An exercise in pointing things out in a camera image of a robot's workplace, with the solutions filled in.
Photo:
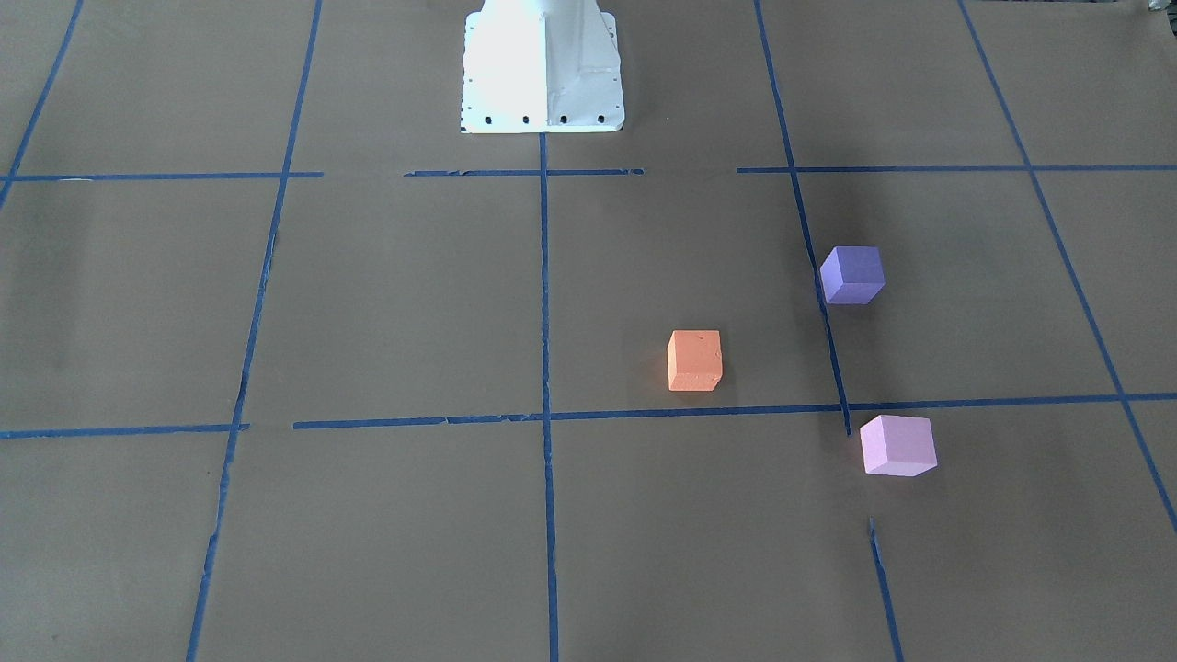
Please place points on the purple foam cube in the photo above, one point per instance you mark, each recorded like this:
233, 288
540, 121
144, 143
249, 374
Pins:
852, 275

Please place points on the orange foam cube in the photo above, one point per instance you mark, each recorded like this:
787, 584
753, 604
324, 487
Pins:
694, 360

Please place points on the pink foam cube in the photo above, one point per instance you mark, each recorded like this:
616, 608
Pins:
898, 446

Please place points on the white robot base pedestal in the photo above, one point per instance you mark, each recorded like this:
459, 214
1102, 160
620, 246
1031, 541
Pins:
541, 67

